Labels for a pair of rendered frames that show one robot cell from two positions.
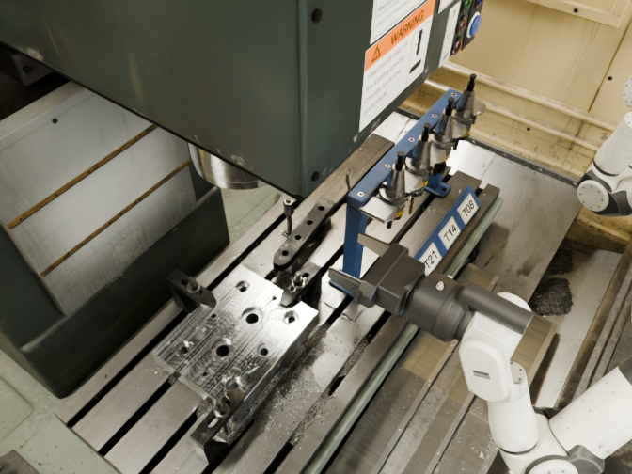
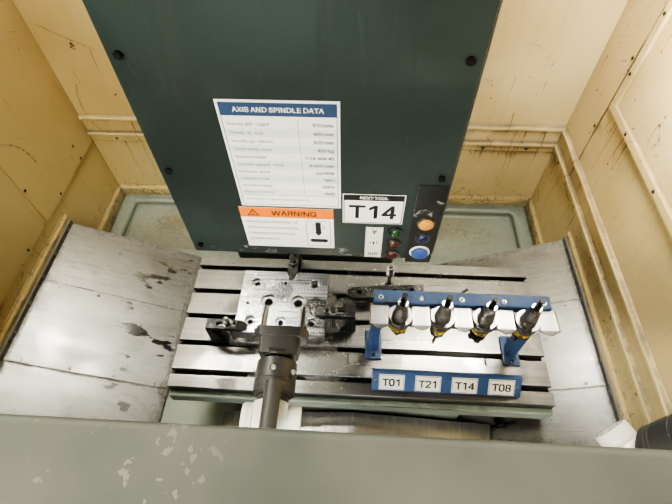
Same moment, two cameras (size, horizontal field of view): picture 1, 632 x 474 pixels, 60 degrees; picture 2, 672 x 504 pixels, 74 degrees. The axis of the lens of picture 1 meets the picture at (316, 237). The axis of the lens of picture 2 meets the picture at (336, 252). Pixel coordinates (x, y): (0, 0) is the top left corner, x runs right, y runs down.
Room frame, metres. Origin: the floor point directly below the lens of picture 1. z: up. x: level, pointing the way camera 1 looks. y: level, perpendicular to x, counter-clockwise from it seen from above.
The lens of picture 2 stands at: (0.40, -0.55, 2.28)
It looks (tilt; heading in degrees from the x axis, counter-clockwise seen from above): 54 degrees down; 59
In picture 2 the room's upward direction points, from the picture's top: 1 degrees counter-clockwise
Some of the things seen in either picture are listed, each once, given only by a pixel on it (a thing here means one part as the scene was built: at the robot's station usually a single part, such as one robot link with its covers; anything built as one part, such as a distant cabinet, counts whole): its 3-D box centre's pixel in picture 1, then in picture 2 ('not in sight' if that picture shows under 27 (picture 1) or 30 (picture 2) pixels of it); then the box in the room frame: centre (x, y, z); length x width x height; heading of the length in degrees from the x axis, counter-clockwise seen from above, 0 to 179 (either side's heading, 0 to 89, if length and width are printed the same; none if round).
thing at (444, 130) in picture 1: (445, 124); (488, 312); (1.01, -0.29, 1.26); 0.04 x 0.04 x 0.07
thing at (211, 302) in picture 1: (194, 295); (294, 265); (0.73, 0.28, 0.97); 0.13 x 0.03 x 0.15; 55
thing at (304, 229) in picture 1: (304, 237); (385, 295); (0.94, 0.03, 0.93); 0.26 x 0.05 x 0.06; 150
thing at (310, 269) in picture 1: (300, 290); (335, 316); (0.74, 0.04, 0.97); 0.13 x 0.03 x 0.15; 145
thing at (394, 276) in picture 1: (410, 288); (278, 355); (0.49, -0.15, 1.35); 0.13 x 0.12 x 0.10; 145
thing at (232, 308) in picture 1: (238, 337); (283, 304); (0.62, 0.17, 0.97); 0.29 x 0.23 x 0.05; 145
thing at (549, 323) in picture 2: (472, 105); (548, 323); (1.14, -0.39, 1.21); 0.07 x 0.05 x 0.01; 55
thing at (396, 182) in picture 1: (396, 179); (402, 308); (0.83, -0.16, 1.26); 0.04 x 0.04 x 0.07
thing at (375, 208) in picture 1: (380, 211); (379, 316); (0.78, -0.13, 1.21); 0.07 x 0.05 x 0.01; 55
